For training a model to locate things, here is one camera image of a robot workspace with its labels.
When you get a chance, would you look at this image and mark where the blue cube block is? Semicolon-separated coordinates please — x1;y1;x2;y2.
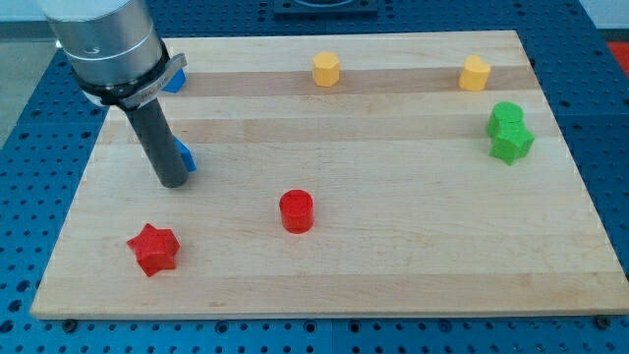
162;69;187;93

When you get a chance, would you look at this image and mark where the wooden board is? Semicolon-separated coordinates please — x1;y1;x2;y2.
30;30;628;320

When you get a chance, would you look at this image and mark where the red star block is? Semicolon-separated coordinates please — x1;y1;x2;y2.
126;223;180;277

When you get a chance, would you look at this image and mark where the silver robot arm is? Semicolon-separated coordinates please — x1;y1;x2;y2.
38;0;187;110

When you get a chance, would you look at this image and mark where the green cylinder block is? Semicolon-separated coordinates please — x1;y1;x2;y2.
486;101;525;138

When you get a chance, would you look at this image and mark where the green star block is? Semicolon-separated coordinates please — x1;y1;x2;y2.
487;123;536;165

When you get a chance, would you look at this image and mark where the blue triangle block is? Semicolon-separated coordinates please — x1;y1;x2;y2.
174;137;197;172

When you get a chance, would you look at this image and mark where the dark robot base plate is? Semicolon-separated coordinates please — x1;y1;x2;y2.
272;0;378;16

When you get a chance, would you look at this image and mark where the yellow heart block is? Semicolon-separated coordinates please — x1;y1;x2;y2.
458;55;491;91

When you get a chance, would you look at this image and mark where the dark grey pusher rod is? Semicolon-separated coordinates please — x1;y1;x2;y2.
125;99;189;188

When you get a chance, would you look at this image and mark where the yellow hexagon block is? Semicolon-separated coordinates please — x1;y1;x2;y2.
313;52;340;88

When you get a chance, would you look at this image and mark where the red cylinder block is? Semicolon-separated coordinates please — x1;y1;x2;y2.
279;190;315;234

